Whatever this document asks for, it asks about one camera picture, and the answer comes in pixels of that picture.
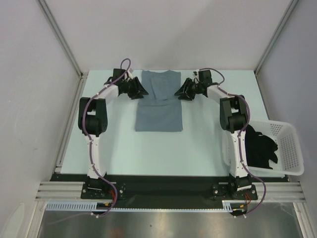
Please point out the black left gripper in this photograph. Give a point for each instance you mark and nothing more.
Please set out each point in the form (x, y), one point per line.
(138, 89)

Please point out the white perforated plastic basket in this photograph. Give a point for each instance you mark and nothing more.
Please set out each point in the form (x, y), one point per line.
(290, 159)

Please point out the aluminium frame post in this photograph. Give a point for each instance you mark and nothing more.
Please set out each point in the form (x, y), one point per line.
(52, 22)
(276, 35)

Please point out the white slotted cable duct right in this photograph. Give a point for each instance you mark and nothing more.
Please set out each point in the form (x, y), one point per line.
(236, 205)

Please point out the black t shirt in basket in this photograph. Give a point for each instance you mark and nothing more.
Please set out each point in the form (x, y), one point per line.
(260, 149)

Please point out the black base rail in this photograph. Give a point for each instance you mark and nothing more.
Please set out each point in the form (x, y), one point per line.
(160, 192)

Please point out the aluminium front rail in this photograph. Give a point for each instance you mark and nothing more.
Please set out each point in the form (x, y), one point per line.
(71, 191)

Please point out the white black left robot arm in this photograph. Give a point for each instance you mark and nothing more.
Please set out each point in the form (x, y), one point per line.
(93, 122)

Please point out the white slotted cable duct left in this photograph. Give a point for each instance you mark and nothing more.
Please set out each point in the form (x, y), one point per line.
(78, 206)

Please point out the right aluminium frame post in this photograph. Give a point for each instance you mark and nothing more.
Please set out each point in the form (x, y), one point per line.
(276, 35)

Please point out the light blue t shirt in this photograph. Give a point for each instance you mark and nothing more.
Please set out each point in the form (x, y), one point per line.
(160, 110)

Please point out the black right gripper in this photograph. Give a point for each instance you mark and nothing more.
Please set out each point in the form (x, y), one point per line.
(187, 89)

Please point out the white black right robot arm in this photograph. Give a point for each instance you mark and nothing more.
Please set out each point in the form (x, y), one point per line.
(234, 117)

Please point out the white slotted cable duct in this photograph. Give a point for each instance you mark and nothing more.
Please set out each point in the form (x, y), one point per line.
(78, 206)
(236, 205)

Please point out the left aluminium frame post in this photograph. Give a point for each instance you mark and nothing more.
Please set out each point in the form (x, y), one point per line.
(52, 22)

